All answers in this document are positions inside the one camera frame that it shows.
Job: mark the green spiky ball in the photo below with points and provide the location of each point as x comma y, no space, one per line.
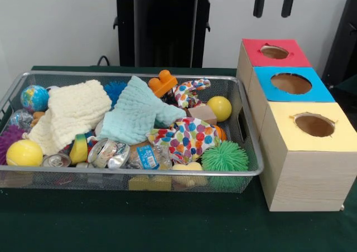
225,157

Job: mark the black panel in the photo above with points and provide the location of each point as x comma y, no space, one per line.
345,40

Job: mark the orange toy block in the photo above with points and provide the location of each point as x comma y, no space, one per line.
162,85

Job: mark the blue spiky ball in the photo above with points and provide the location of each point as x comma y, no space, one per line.
114,90

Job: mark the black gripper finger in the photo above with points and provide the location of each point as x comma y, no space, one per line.
259,1
289,0

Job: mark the white colourful print cloth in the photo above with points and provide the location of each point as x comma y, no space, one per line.
189,91

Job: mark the blue globe ball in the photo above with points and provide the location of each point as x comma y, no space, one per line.
34,98

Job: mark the polka dot cloth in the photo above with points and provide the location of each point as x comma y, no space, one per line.
189,137

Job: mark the light teal waffle cloth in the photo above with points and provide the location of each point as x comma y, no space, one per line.
136,115

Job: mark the cream waffle cloth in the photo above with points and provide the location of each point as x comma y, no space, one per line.
72,112

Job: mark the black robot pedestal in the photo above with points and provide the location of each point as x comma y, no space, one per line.
162,29

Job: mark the wooden box with three holes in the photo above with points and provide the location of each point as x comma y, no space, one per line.
307,174

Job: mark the dark green tablecloth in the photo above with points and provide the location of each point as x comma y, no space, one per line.
167,224

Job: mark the large yellow ball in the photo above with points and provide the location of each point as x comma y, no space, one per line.
24,153

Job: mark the small yellow ball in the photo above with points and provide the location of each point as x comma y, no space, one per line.
220,108

